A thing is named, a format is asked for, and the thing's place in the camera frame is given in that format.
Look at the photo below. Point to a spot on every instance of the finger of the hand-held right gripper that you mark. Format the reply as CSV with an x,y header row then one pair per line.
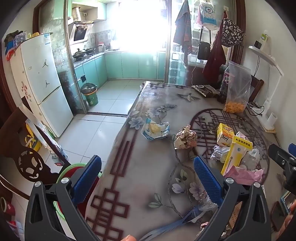
x,y
279,156
292,148

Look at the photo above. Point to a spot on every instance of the person's left hand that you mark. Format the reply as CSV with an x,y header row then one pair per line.
x,y
128,238

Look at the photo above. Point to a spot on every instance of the carved wooden chair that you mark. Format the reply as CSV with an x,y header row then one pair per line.
x,y
27,160

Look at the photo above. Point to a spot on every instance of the green trash bin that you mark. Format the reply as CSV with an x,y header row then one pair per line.
x,y
90,97

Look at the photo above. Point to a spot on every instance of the blue and red carton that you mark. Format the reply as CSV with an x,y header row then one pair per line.
x,y
9,49

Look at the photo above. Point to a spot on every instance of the dark wooden chair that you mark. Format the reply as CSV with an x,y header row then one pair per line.
x,y
257,87

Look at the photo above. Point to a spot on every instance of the yellow white medicine box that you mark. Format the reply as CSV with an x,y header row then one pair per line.
x,y
235,153

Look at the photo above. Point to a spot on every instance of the hanging plaid shirt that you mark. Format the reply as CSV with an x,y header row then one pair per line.
x,y
183,32

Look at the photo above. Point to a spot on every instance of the crumpled blue white packet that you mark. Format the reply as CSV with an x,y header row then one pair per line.
x,y
153,129

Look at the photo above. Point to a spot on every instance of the clear bag of orange snacks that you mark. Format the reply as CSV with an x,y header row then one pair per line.
x,y
238,92

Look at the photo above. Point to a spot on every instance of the blue framed booklet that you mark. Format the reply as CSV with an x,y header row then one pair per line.
x,y
285,201

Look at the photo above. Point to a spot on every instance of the red basin with green rim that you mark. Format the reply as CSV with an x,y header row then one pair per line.
x,y
74,170

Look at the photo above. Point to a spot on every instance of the white desk lamp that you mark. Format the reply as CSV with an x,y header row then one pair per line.
x,y
270,60

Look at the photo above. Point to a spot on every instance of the yellow plastic bag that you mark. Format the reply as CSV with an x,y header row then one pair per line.
x,y
33,139

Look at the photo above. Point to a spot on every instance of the black wok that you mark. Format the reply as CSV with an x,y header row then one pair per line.
x,y
79,54

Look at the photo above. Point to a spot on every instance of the range hood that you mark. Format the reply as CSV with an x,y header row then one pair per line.
x,y
81,32

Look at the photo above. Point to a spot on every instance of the red round cup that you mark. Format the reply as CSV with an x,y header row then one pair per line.
x,y
5,206

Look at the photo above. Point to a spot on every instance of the printed paper ball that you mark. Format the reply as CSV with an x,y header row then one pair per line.
x,y
186,138

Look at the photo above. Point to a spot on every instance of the white refrigerator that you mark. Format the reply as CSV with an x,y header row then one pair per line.
x,y
39,76

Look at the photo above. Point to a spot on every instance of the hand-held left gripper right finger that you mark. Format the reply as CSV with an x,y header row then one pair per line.
x,y
207,179

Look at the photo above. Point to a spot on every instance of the black shoulder bag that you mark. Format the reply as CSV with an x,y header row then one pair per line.
x,y
204,49

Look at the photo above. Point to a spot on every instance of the blue white tissue pack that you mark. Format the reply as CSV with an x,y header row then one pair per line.
x,y
209,15

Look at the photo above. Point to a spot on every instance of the crumpled white plastic bag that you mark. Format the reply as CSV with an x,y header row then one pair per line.
x,y
218,154

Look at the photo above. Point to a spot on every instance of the dark red garment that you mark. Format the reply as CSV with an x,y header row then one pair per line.
x,y
214,62

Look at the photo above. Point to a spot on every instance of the blue fly swatter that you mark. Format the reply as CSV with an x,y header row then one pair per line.
x,y
185,219

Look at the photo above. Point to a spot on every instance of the pink plastic wrapper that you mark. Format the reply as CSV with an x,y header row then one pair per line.
x,y
245,177

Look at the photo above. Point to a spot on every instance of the dark soda bottle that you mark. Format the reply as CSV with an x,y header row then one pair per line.
x,y
223,85

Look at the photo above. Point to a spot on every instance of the crushed clear plastic bottle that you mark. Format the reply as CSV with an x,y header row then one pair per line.
x,y
251,160

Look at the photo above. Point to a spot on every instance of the person's right hand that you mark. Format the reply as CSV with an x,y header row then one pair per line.
x,y
293,212

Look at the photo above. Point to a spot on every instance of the black frying pan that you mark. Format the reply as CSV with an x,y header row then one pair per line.
x,y
89,50

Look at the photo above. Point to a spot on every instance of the yellow drink carton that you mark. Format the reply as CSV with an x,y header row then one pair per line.
x,y
224,134

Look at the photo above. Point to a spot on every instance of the teal kitchen cabinets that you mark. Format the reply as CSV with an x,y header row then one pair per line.
x,y
129,66

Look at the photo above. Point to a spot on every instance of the black white patterned bag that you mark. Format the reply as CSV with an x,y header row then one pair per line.
x,y
232,32

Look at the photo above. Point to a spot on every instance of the blue white plastic bottle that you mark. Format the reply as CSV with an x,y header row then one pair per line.
x,y
57,160

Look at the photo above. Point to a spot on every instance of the black snack package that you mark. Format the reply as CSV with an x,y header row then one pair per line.
x,y
205,90

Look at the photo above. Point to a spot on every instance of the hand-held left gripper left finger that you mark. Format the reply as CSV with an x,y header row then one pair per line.
x,y
89,177

